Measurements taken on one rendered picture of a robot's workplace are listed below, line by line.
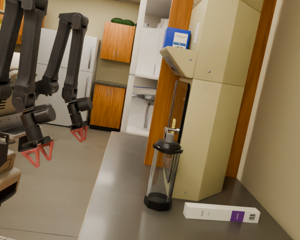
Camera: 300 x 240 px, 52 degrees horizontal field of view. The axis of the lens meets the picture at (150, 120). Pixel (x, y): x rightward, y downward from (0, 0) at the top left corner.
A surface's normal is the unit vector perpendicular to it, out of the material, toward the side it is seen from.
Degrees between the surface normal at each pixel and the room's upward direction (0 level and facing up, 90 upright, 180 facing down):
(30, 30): 90
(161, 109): 90
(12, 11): 98
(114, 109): 90
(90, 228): 0
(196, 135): 90
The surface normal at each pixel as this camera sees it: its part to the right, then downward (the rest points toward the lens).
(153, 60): -0.26, 0.21
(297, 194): -0.98, -0.15
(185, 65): 0.06, 0.18
